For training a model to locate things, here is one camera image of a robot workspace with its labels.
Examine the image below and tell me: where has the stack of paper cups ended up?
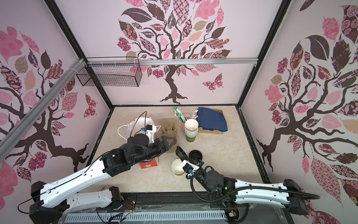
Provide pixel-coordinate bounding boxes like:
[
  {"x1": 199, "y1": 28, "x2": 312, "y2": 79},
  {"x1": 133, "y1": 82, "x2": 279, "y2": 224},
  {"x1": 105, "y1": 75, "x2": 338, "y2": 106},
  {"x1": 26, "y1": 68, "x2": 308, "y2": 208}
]
[{"x1": 185, "y1": 119, "x2": 199, "y2": 142}]

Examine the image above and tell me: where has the aluminium rail back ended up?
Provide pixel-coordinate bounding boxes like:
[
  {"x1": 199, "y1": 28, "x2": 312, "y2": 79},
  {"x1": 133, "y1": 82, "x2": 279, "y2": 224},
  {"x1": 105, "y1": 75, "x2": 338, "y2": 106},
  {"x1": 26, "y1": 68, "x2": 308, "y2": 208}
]
[{"x1": 87, "y1": 57, "x2": 258, "y2": 66}]

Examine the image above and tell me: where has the pink straw holder cup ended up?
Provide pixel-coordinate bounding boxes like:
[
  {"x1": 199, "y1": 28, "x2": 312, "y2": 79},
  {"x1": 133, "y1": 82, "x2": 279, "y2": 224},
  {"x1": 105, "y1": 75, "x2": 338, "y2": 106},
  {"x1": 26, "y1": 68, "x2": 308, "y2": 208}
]
[{"x1": 180, "y1": 114, "x2": 197, "y2": 133}]

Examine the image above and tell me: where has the dark blue napkin stack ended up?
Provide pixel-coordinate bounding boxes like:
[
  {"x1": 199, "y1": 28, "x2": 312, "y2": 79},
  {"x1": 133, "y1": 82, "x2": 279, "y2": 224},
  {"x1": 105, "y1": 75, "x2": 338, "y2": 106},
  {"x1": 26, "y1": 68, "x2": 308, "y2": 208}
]
[{"x1": 197, "y1": 107, "x2": 228, "y2": 133}]

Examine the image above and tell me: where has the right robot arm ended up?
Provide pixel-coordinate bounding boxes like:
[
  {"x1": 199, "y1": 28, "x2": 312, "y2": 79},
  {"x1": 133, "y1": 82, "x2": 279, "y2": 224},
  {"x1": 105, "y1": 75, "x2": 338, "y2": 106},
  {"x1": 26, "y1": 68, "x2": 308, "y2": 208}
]
[{"x1": 176, "y1": 146, "x2": 320, "y2": 215}]

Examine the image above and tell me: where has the green wrapped straw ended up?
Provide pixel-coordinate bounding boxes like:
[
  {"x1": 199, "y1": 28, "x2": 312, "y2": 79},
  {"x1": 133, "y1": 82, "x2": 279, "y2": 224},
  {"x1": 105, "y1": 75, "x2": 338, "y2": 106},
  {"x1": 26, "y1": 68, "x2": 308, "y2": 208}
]
[{"x1": 173, "y1": 107, "x2": 186, "y2": 123}]

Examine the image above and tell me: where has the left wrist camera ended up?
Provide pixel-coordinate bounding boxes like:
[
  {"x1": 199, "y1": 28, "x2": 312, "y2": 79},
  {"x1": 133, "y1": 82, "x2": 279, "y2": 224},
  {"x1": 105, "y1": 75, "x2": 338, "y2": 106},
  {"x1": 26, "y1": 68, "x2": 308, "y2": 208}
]
[{"x1": 142, "y1": 125, "x2": 157, "y2": 144}]

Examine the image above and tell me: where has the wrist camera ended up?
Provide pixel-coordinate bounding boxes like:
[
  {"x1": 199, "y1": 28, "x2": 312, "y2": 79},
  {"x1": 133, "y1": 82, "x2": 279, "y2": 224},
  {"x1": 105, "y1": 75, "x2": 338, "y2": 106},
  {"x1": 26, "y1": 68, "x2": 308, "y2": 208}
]
[
  {"x1": 142, "y1": 125, "x2": 157, "y2": 144},
  {"x1": 181, "y1": 159, "x2": 200, "y2": 177}
]

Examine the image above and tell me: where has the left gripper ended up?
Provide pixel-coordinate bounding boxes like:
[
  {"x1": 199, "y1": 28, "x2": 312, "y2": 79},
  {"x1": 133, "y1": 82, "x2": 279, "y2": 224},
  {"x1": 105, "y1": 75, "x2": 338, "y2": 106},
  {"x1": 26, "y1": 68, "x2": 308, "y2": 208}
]
[{"x1": 131, "y1": 135, "x2": 177, "y2": 165}]

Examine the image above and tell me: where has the black wire basket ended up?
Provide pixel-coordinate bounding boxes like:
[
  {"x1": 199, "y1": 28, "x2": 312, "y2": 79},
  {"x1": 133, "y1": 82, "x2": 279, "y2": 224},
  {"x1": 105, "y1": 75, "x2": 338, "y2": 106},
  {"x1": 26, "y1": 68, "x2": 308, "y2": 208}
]
[{"x1": 76, "y1": 56, "x2": 142, "y2": 87}]

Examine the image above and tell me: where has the white slotted cable duct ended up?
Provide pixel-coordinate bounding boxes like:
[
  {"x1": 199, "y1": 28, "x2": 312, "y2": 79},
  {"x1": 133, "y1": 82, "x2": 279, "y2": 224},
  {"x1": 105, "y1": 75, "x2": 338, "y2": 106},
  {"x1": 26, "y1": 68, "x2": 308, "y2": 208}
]
[{"x1": 64, "y1": 211, "x2": 226, "y2": 224}]

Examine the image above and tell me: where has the aluminium rail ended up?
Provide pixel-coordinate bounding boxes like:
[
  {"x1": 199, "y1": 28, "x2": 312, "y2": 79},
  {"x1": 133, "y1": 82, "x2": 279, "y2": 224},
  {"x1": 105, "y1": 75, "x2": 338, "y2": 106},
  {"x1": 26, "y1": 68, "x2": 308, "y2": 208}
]
[
  {"x1": 87, "y1": 57, "x2": 258, "y2": 66},
  {"x1": 1, "y1": 58, "x2": 86, "y2": 161}
]

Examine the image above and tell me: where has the red and white paper bag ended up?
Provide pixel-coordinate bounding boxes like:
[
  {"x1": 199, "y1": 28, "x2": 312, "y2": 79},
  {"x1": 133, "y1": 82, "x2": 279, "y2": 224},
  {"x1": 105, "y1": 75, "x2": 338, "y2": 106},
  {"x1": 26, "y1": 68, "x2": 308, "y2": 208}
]
[{"x1": 117, "y1": 117, "x2": 161, "y2": 170}]

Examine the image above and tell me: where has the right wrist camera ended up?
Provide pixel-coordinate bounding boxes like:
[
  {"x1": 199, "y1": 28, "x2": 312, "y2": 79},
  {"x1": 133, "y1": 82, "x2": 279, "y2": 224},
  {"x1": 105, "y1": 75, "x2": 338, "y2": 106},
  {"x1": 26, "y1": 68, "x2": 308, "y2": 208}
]
[{"x1": 181, "y1": 159, "x2": 200, "y2": 177}]

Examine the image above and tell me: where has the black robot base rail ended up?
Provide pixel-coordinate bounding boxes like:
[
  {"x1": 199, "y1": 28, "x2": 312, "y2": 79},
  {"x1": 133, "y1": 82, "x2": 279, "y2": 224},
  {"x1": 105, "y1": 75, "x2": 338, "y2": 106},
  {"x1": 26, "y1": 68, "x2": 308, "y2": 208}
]
[{"x1": 98, "y1": 192, "x2": 246, "y2": 212}]

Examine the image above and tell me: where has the aluminium rail left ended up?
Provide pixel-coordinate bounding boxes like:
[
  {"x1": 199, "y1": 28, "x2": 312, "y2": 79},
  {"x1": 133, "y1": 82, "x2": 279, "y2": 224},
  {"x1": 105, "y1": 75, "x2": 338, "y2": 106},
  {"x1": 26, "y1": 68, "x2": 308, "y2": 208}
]
[{"x1": 1, "y1": 58, "x2": 86, "y2": 161}]

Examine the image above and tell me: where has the white paper cup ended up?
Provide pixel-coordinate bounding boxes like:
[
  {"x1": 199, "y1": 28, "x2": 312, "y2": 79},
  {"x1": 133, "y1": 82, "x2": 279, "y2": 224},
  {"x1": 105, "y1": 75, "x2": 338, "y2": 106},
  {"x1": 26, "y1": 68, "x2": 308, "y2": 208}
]
[{"x1": 171, "y1": 158, "x2": 184, "y2": 176}]

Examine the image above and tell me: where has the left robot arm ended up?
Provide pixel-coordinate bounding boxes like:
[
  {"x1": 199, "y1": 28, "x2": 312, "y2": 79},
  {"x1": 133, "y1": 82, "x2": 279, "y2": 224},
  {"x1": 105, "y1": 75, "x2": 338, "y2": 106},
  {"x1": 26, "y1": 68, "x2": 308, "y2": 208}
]
[{"x1": 29, "y1": 134, "x2": 177, "y2": 224}]

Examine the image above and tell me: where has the brown pulp cup carrier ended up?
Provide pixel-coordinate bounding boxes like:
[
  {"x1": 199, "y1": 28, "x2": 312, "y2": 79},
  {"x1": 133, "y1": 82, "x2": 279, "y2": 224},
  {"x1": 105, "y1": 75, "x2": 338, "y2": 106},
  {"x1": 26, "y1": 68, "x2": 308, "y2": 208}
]
[{"x1": 161, "y1": 119, "x2": 178, "y2": 140}]

